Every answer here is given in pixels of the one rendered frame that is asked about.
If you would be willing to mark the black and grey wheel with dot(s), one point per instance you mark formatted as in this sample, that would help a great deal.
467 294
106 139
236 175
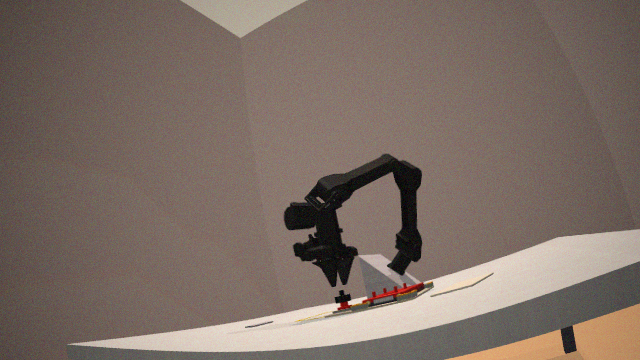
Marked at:
343 298

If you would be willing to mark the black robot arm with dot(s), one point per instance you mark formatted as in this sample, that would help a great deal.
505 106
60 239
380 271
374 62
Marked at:
335 189

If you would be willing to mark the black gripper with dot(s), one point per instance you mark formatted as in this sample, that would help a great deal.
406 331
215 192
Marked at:
332 255

